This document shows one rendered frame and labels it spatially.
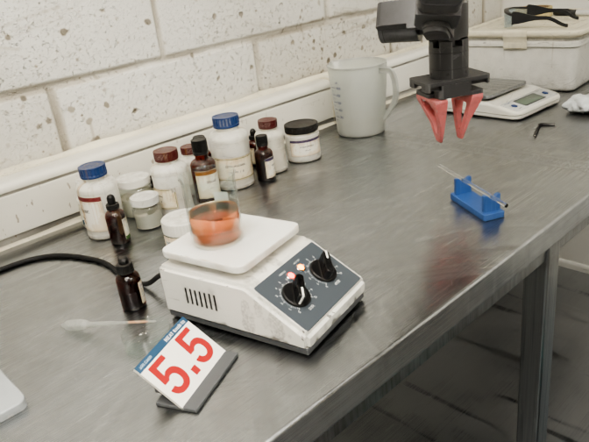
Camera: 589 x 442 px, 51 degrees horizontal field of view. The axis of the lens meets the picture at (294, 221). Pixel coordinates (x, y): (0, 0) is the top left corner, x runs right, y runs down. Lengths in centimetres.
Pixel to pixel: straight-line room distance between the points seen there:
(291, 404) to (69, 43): 74
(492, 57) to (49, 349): 128
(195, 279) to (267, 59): 76
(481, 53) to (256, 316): 118
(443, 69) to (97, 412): 64
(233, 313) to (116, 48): 62
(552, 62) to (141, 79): 96
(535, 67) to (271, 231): 106
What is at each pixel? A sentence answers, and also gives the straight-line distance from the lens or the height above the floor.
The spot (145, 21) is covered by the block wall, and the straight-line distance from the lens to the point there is 118.
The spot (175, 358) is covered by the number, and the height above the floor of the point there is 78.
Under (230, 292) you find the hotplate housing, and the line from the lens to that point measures 66.
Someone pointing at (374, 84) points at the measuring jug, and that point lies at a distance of 130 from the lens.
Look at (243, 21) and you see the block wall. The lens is 131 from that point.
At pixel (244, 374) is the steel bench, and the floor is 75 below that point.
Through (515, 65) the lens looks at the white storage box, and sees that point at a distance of 166.
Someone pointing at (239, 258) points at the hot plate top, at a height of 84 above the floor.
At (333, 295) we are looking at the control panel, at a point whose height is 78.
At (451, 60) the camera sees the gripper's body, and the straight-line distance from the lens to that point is 93.
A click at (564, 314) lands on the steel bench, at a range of 196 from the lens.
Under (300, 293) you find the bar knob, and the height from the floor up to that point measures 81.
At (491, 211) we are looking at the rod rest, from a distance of 92.
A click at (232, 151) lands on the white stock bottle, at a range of 108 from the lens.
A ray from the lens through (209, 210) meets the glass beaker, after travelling 66.
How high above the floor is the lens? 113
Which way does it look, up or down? 24 degrees down
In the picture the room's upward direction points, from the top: 7 degrees counter-clockwise
